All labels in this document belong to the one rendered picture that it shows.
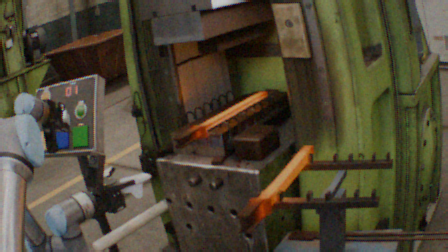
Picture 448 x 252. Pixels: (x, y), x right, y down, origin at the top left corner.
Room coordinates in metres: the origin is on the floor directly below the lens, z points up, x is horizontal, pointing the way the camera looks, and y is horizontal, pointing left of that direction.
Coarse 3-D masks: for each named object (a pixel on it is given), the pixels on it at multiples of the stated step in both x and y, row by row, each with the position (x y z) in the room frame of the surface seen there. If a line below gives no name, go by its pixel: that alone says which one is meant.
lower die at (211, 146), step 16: (240, 96) 1.91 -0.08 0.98; (288, 96) 1.80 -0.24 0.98; (256, 112) 1.64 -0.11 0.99; (288, 112) 1.79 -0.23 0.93; (208, 128) 1.54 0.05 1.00; (224, 128) 1.54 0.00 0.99; (240, 128) 1.57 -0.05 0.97; (176, 144) 1.61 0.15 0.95; (192, 144) 1.56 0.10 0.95; (208, 144) 1.53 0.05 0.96; (224, 144) 1.50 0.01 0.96
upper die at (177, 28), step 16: (256, 0) 1.74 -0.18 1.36; (176, 16) 1.55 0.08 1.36; (192, 16) 1.51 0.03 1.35; (208, 16) 1.52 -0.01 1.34; (224, 16) 1.58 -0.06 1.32; (240, 16) 1.65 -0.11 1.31; (256, 16) 1.72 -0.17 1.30; (272, 16) 1.80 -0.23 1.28; (160, 32) 1.60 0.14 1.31; (176, 32) 1.55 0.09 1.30; (192, 32) 1.52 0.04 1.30; (208, 32) 1.51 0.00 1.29; (224, 32) 1.57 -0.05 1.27
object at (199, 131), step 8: (256, 96) 1.77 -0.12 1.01; (240, 104) 1.71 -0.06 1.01; (248, 104) 1.72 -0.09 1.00; (224, 112) 1.65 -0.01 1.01; (232, 112) 1.65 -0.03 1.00; (208, 120) 1.59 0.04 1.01; (216, 120) 1.58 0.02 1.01; (192, 128) 1.53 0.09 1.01; (200, 128) 1.52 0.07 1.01; (184, 136) 1.47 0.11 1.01; (192, 136) 1.50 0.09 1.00; (200, 136) 1.52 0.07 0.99; (184, 144) 1.47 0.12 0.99
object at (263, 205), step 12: (300, 156) 1.24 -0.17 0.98; (288, 168) 1.18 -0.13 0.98; (300, 168) 1.20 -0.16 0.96; (276, 180) 1.12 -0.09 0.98; (288, 180) 1.12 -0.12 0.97; (264, 192) 1.07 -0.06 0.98; (276, 192) 1.06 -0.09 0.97; (252, 204) 0.99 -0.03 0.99; (264, 204) 1.01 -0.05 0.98; (240, 216) 0.95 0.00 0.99; (252, 216) 0.97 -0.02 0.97; (264, 216) 1.00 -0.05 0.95; (252, 228) 0.95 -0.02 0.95
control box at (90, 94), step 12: (60, 84) 1.82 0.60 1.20; (72, 84) 1.80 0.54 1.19; (84, 84) 1.78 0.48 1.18; (96, 84) 1.77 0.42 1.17; (36, 96) 1.84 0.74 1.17; (60, 96) 1.80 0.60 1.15; (72, 96) 1.78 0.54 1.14; (84, 96) 1.76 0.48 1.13; (96, 96) 1.75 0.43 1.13; (72, 108) 1.75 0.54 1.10; (96, 108) 1.73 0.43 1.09; (72, 120) 1.73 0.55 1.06; (84, 120) 1.71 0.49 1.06; (96, 120) 1.71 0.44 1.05; (72, 132) 1.71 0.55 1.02; (96, 132) 1.69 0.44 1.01; (72, 144) 1.69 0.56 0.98; (96, 144) 1.67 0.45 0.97; (48, 156) 1.75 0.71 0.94; (60, 156) 1.75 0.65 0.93; (72, 156) 1.75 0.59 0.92
